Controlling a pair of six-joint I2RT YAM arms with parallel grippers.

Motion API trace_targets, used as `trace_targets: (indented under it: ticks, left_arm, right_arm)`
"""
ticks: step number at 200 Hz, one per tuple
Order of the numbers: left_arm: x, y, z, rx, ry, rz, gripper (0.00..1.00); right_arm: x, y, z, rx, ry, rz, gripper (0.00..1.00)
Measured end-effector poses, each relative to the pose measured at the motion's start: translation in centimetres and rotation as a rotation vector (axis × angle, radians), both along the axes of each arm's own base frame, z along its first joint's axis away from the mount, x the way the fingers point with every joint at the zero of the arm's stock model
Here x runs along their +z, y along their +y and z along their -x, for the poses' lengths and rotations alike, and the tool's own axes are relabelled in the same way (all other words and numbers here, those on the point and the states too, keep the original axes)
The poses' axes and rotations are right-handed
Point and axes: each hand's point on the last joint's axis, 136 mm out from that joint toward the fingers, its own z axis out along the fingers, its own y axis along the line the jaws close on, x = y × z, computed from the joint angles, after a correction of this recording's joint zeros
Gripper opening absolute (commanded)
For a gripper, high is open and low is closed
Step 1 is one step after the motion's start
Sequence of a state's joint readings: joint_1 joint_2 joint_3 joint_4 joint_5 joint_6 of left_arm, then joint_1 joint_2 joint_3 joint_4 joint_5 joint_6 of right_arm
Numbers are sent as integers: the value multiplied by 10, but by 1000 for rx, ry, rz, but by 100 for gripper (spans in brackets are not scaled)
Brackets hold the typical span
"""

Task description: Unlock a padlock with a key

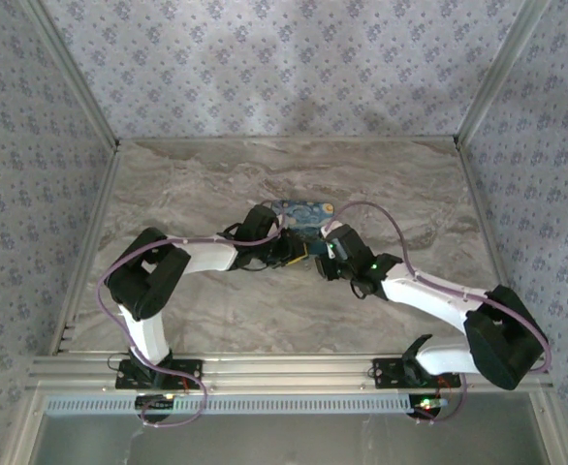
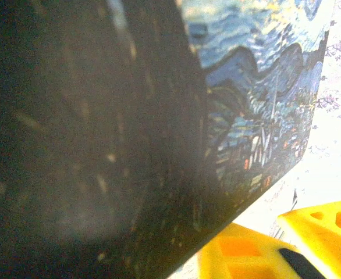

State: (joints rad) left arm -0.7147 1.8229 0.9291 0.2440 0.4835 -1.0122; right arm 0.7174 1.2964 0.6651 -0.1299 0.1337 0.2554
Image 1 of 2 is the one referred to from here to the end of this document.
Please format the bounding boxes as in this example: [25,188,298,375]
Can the starry night painted tin box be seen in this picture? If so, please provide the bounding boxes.
[268,198,336,258]

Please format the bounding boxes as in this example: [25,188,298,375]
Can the aluminium mounting rail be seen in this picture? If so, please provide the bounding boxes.
[25,352,555,394]

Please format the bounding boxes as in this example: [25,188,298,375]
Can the aluminium frame post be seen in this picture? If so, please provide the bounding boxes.
[24,0,121,149]
[453,0,552,146]

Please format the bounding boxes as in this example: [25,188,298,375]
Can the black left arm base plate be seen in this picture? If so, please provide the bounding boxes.
[114,358,204,390]

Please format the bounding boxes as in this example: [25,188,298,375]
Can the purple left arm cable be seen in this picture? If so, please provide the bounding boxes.
[95,199,291,429]

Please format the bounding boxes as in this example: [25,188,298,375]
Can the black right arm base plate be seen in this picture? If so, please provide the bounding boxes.
[371,357,461,390]

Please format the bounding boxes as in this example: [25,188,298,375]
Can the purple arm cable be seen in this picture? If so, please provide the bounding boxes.
[95,199,291,429]
[326,200,552,423]

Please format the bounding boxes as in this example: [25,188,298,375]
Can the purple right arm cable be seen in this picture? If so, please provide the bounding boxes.
[326,200,552,423]

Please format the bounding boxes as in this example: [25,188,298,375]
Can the grey slotted cable duct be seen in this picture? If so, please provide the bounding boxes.
[45,392,411,417]

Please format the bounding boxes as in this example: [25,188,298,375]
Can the black control board with LED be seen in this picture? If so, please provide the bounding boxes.
[408,394,449,419]
[135,393,177,414]

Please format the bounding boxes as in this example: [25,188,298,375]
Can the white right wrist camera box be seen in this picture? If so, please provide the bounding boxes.
[319,222,344,245]

